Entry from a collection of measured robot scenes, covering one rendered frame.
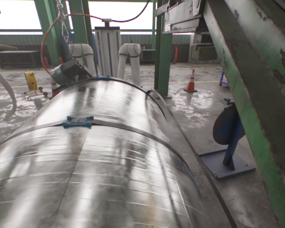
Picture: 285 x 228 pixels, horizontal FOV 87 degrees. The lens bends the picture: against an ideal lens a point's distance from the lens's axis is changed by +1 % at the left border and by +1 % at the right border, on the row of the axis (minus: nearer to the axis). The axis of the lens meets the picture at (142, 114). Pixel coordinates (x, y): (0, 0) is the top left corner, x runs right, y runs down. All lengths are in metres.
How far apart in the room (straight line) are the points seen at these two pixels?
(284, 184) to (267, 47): 0.21
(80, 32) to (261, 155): 4.30
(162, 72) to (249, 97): 4.16
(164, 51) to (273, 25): 4.10
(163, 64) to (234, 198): 3.43
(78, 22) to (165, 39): 2.16
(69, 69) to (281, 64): 1.30
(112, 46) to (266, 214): 2.72
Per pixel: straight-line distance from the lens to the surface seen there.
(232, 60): 0.44
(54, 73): 1.44
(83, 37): 4.39
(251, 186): 2.49
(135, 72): 2.07
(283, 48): 0.31
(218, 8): 0.68
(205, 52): 1.56
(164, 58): 4.42
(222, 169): 2.49
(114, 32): 2.35
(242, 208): 2.21
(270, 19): 0.35
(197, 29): 0.89
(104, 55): 2.44
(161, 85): 4.57
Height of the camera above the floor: 1.66
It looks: 27 degrees down
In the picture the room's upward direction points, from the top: straight up
